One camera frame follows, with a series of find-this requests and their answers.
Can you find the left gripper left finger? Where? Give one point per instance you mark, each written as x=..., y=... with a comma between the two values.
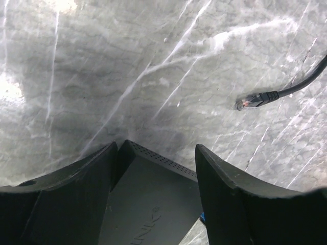
x=64, y=207

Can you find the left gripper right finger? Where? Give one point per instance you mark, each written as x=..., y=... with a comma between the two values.
x=242, y=209

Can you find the black network switch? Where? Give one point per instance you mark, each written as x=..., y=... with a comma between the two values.
x=155, y=200

